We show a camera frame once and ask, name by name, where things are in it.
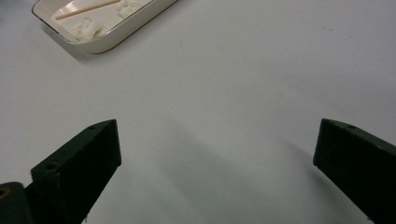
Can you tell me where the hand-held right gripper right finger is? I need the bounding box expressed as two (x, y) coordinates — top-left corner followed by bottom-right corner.
(312, 118), (396, 224)

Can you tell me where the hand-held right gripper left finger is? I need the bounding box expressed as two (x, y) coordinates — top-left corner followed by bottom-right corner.
(30, 119), (122, 224)

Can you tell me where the white marshmallow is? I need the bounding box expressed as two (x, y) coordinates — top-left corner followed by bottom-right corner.
(69, 17), (104, 42)

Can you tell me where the white rectangular tray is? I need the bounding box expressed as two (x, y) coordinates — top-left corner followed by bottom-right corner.
(31, 0), (179, 55)

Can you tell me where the thin wooden skewer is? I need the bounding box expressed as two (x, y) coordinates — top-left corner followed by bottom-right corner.
(55, 0), (122, 21)

